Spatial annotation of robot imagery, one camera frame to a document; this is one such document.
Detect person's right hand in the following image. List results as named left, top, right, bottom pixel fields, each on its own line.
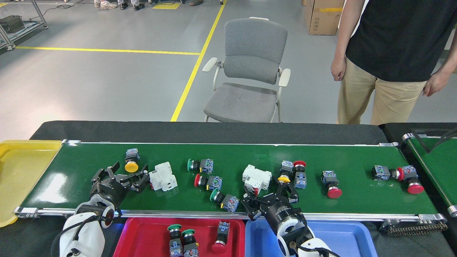
left=331, top=57, right=348, bottom=82

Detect black guide bracket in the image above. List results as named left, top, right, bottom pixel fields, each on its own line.
left=410, top=128, right=457, bottom=153

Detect grey office chair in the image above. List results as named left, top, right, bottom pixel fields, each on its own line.
left=202, top=17, right=291, bottom=124

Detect green push button switch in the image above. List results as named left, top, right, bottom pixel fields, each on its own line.
left=186, top=158, right=215, bottom=175
left=167, top=223, right=184, bottom=257
left=209, top=188, right=240, bottom=213
left=181, top=228, right=200, bottom=257

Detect red push button switch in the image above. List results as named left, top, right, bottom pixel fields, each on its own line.
left=292, top=160, right=308, bottom=190
left=321, top=170, right=343, bottom=200
left=194, top=173, right=223, bottom=192
left=211, top=220, right=231, bottom=254
left=371, top=165, right=405, bottom=182
left=401, top=165, right=425, bottom=195

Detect red plastic tray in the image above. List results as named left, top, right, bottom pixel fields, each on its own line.
left=113, top=217, right=246, bottom=257

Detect black case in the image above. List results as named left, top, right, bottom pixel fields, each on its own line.
left=0, top=15, right=26, bottom=34

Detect yellow plastic tray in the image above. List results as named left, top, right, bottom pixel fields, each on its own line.
left=0, top=140, right=63, bottom=228

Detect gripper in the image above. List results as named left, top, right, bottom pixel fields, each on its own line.
left=89, top=161, right=151, bottom=208
left=241, top=178, right=306, bottom=234

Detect white circuit breaker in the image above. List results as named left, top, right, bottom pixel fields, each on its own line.
left=148, top=161, right=179, bottom=192
left=242, top=164, right=273, bottom=197

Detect brown cardboard box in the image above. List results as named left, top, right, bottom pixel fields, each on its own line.
left=302, top=0, right=345, bottom=36

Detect blue plastic tray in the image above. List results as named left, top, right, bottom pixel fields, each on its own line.
left=245, top=220, right=378, bottom=257

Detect long green conveyor belt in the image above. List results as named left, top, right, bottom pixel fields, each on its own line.
left=14, top=139, right=447, bottom=225

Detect short green conveyor belt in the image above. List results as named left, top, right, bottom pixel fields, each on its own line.
left=402, top=133, right=457, bottom=217

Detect metal frame rack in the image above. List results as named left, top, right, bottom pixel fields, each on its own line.
left=0, top=0, right=49, bottom=51

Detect person's left hand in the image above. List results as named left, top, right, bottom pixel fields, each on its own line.
left=423, top=71, right=448, bottom=97

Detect black conveyor drive chain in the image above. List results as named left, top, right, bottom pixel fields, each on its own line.
left=380, top=219, right=449, bottom=237

